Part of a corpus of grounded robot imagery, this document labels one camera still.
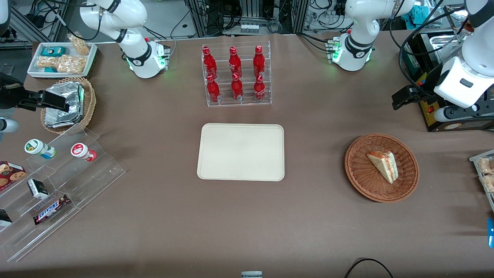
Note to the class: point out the clear acrylic bottle rack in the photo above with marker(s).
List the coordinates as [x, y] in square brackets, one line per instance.
[247, 103]

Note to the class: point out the green lid yogurt cup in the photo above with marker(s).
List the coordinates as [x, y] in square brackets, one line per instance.
[36, 148]

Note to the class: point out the large clear snack bag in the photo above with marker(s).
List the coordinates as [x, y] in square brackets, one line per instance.
[71, 65]

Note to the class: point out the teal cloth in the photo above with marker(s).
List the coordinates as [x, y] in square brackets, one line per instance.
[417, 15]

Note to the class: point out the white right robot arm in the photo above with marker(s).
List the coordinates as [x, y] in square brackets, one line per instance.
[115, 15]

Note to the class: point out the small clear snack bag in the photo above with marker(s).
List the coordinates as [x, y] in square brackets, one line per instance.
[46, 61]

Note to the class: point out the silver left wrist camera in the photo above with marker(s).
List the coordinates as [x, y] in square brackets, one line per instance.
[442, 114]

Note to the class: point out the blue plastic object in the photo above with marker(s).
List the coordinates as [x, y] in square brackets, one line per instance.
[491, 233]

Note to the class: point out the grey device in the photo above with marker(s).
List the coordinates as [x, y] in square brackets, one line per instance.
[251, 274]

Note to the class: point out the red cola bottle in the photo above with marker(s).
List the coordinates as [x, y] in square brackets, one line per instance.
[259, 62]
[234, 63]
[259, 89]
[209, 62]
[213, 90]
[237, 88]

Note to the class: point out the white power strip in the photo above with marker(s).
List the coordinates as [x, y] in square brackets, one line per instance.
[249, 28]

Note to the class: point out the teal snack box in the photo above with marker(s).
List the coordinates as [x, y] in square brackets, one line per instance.
[53, 51]

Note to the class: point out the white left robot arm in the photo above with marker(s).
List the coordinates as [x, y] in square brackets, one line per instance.
[361, 19]

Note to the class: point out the foil wrapped packages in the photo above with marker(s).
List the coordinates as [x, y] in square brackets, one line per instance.
[69, 94]

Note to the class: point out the aluminium equipment rack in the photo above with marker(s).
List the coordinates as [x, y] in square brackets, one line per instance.
[252, 9]

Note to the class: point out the white rectangular snack tray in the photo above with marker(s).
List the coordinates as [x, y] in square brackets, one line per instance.
[34, 67]

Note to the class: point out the red cookie box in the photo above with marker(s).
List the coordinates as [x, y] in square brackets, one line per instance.
[9, 175]

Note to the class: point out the silver metal oven tray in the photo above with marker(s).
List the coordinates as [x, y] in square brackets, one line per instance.
[444, 40]

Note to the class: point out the silver metal snack tray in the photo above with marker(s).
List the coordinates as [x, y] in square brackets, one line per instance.
[474, 159]

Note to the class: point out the upright clear peanut bag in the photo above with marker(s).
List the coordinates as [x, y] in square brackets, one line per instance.
[80, 44]

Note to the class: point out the black countertop appliance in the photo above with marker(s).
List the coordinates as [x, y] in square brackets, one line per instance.
[432, 120]

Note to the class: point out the brown Snickers bar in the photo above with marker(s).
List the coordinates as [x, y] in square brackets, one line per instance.
[51, 209]

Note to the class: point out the red lid yogurt cup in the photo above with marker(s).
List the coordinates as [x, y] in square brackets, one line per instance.
[81, 150]

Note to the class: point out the brown round wicker basket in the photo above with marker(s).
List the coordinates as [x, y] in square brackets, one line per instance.
[359, 170]

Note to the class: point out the light tan wicker basket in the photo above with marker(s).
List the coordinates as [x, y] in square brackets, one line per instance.
[89, 102]

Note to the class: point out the black and white carton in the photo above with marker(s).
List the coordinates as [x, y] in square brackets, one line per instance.
[38, 189]
[4, 218]

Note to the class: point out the cream rectangular serving tray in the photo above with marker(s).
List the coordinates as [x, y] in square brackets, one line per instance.
[239, 152]

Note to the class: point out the small teal snack packet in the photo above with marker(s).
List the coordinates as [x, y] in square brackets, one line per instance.
[50, 70]

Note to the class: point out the triangular white bread sandwich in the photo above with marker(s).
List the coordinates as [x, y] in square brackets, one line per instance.
[384, 164]

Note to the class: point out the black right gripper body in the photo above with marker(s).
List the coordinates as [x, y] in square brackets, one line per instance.
[8, 95]

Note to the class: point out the clear acrylic stepped shelf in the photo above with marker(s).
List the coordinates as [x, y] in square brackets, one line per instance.
[77, 185]

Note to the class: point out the clear puffed snack bag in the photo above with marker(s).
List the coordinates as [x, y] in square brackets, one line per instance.
[489, 183]
[487, 166]

